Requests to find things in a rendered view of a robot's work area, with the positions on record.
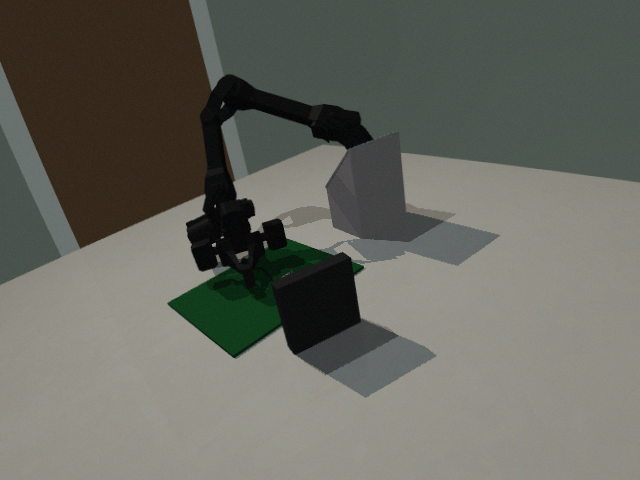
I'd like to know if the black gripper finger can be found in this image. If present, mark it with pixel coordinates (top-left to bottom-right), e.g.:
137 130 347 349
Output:
216 240 242 274
245 231 265 271

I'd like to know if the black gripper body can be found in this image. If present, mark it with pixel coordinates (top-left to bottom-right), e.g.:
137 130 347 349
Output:
191 218 287 272

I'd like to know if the black cable with plug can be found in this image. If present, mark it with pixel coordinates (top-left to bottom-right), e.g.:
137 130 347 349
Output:
240 257 273 289

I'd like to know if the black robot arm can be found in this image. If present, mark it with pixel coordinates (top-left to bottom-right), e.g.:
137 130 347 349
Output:
186 75 373 244

